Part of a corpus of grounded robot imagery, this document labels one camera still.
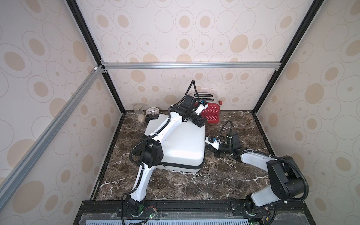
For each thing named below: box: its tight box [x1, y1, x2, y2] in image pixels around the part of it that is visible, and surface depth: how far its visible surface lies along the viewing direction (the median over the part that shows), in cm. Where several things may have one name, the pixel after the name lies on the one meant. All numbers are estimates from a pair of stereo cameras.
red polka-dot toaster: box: [187, 91, 223, 124], surface depth 108 cm
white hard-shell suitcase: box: [143, 113, 206, 173], surface depth 79 cm
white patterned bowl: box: [145, 106, 160, 116], surface depth 119 cm
